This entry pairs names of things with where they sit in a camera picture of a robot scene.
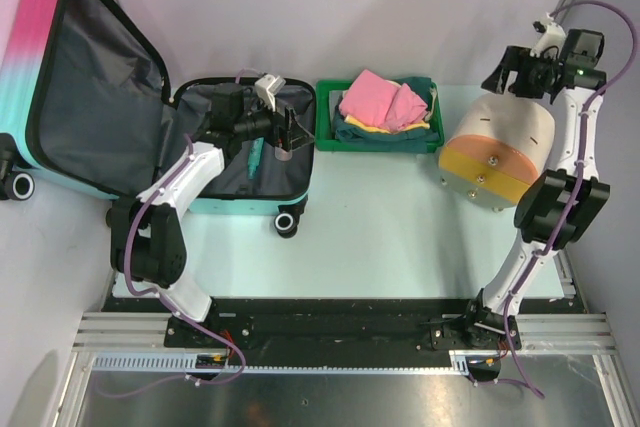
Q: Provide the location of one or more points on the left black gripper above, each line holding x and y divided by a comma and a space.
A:
281, 128

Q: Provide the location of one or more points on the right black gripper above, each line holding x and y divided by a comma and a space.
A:
515, 59

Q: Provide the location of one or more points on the green plastic tray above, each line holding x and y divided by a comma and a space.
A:
323, 87

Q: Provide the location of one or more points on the yellow towel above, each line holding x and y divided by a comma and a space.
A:
372, 129

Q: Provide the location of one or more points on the white cylinder with orange-yellow face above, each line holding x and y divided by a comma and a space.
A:
498, 150

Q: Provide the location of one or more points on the pink cloth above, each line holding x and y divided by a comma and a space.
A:
383, 103

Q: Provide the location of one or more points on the dark green shorts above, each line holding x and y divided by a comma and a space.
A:
348, 138

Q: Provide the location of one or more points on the pink and teal kids suitcase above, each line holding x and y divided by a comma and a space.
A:
86, 101

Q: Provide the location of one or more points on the clear plastic bottle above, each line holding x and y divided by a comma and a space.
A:
282, 155

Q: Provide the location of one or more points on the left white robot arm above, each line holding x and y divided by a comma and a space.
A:
147, 242

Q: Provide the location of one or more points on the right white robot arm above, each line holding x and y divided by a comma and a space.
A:
561, 204

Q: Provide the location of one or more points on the teal tube bottle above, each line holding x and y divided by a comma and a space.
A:
254, 158

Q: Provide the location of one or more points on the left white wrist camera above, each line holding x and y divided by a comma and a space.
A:
267, 87

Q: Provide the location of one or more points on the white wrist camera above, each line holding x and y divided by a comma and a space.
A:
551, 36
267, 87

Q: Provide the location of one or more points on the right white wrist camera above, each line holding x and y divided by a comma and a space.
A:
551, 36

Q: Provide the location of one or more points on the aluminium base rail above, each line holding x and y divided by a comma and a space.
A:
394, 342

